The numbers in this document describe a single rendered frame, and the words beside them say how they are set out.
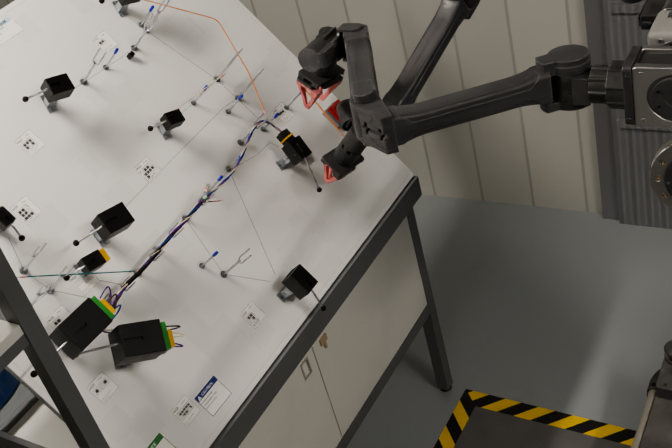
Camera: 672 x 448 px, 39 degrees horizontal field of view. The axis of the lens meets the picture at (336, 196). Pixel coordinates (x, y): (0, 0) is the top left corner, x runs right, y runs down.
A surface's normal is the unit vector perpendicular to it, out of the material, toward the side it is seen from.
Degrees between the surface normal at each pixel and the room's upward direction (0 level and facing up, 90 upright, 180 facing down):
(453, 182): 90
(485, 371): 0
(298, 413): 90
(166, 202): 50
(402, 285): 90
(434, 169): 90
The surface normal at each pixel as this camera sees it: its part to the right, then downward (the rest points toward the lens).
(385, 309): 0.84, 0.12
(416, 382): -0.22, -0.80
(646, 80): -0.45, 0.59
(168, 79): 0.51, -0.42
